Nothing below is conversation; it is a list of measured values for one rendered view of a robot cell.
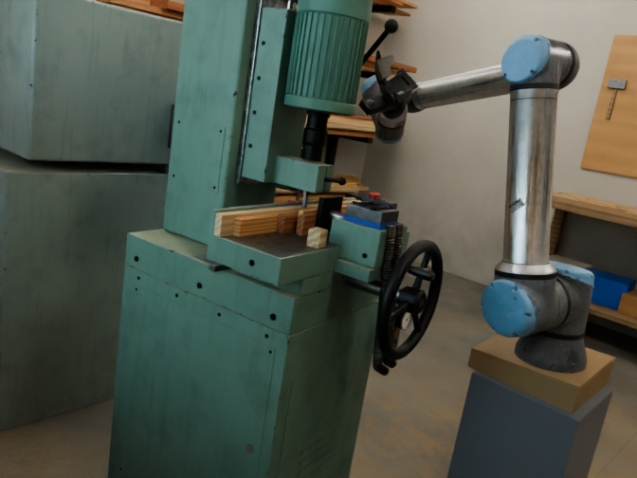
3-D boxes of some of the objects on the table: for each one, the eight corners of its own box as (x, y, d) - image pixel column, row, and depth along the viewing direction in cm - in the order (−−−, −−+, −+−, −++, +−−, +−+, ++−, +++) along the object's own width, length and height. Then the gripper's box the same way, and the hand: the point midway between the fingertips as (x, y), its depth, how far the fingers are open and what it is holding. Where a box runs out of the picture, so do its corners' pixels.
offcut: (318, 248, 131) (320, 231, 130) (305, 245, 133) (308, 228, 132) (325, 246, 135) (328, 229, 134) (314, 243, 136) (316, 226, 135)
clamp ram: (337, 239, 141) (344, 203, 139) (313, 231, 145) (318, 196, 143) (357, 236, 148) (363, 201, 146) (333, 229, 152) (338, 194, 150)
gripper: (387, 75, 178) (391, 32, 159) (427, 121, 172) (436, 82, 153) (364, 89, 177) (366, 48, 158) (403, 137, 171) (409, 100, 152)
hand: (391, 70), depth 155 cm, fingers open, 14 cm apart
